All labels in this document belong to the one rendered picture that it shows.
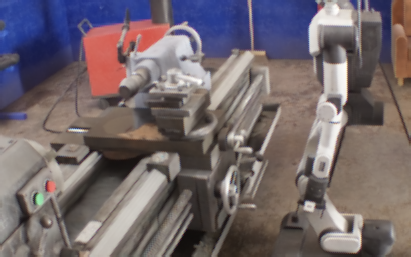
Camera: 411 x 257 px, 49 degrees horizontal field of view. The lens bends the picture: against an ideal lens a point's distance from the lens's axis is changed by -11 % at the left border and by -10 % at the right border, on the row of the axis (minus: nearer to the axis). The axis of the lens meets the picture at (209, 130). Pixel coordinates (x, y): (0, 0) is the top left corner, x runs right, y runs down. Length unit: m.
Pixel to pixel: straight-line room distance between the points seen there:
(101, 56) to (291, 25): 2.29
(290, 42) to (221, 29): 0.86
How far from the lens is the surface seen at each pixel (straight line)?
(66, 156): 2.14
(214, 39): 6.08
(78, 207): 2.04
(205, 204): 2.02
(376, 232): 2.38
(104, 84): 4.90
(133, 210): 1.74
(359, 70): 1.95
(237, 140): 2.04
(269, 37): 5.90
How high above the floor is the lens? 1.79
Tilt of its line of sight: 25 degrees down
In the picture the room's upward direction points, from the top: 6 degrees counter-clockwise
